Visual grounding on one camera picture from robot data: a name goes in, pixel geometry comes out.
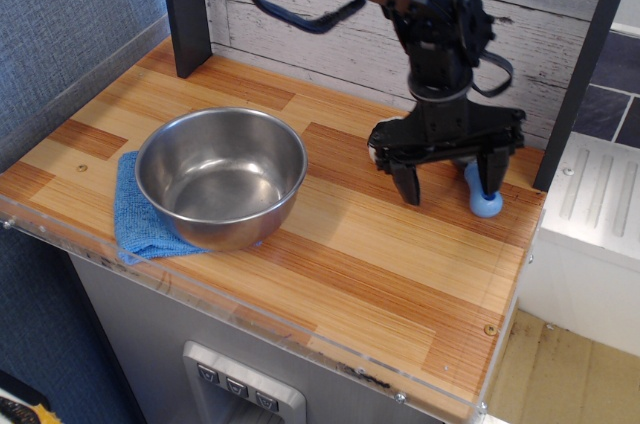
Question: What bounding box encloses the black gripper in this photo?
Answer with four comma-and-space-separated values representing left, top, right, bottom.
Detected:
368, 97, 526, 206

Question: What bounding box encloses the blue handled grey scoop spoon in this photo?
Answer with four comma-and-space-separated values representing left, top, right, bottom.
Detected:
453, 159, 503, 218

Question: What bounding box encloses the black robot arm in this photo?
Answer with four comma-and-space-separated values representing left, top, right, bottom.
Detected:
368, 0, 526, 205

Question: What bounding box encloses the blue microfibre cloth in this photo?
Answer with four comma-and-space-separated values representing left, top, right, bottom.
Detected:
113, 151, 213, 265

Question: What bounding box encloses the plush sushi roll toy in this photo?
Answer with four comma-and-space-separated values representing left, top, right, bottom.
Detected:
367, 116, 402, 165

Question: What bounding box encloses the white ribbed cabinet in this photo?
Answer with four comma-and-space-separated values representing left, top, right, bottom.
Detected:
518, 133, 639, 355

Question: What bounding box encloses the stainless steel bowl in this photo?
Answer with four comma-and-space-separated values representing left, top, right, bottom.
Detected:
134, 107, 308, 251

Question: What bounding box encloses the silver dispenser button panel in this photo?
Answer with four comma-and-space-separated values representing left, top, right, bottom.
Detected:
183, 341, 307, 423

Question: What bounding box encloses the yellow black object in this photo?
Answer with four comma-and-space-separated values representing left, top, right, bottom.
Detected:
1, 397, 61, 424

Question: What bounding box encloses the dark grey right post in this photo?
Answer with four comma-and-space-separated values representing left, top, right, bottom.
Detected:
533, 0, 621, 192

